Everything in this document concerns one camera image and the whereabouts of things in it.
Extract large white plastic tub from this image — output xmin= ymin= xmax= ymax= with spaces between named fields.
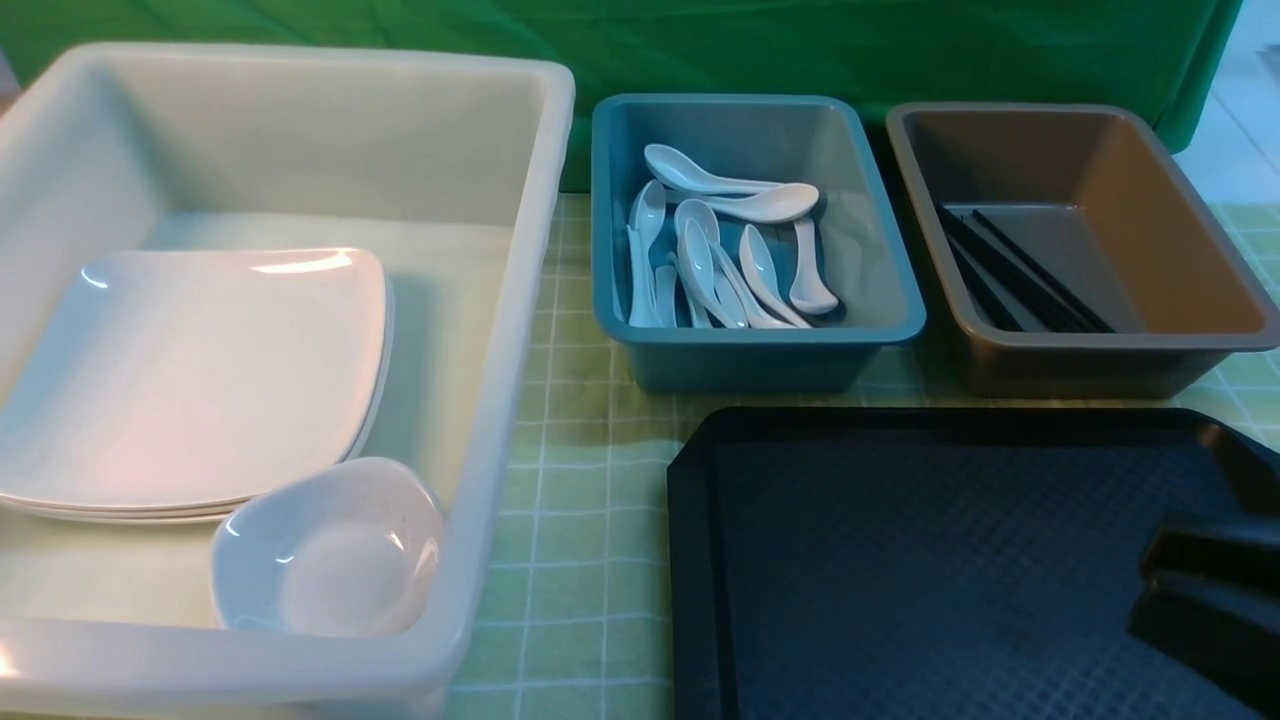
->
xmin=1 ymin=44 xmax=575 ymax=719

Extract white spoon top horizontal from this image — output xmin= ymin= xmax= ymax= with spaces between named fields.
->
xmin=643 ymin=143 xmax=783 ymax=196

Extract brown plastic bin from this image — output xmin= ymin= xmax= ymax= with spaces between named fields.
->
xmin=886 ymin=102 xmax=1277 ymax=398

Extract black serving tray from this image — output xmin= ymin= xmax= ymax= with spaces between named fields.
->
xmin=667 ymin=407 xmax=1277 ymax=719

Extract teal plastic bin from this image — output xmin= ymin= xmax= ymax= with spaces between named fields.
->
xmin=591 ymin=94 xmax=925 ymax=395

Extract green checked tablecloth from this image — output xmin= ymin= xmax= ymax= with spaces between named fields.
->
xmin=447 ymin=193 xmax=1280 ymax=720

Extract white square plate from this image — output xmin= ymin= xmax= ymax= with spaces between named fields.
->
xmin=1 ymin=496 xmax=251 ymax=524
xmin=340 ymin=282 xmax=396 ymax=462

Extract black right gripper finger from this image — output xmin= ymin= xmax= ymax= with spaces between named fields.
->
xmin=1128 ymin=571 xmax=1279 ymax=716
xmin=1140 ymin=515 xmax=1279 ymax=591

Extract black chopsticks in bin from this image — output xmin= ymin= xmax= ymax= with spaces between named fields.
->
xmin=934 ymin=202 xmax=1115 ymax=334

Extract white spoon horizontal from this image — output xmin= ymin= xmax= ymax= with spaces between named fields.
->
xmin=666 ymin=183 xmax=820 ymax=224
xmin=643 ymin=143 xmax=783 ymax=196

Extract white oval dish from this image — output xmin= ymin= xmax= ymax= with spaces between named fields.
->
xmin=210 ymin=457 xmax=445 ymax=638

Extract white square plate bottom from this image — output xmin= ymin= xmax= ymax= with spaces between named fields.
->
xmin=1 ymin=496 xmax=251 ymax=524

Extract white square plate top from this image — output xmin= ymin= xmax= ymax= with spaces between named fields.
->
xmin=340 ymin=282 xmax=396 ymax=462

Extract green backdrop cloth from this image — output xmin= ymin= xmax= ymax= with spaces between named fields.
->
xmin=1 ymin=1 xmax=1242 ymax=192

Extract white rectangular rice plate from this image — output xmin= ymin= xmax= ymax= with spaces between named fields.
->
xmin=3 ymin=247 xmax=390 ymax=510

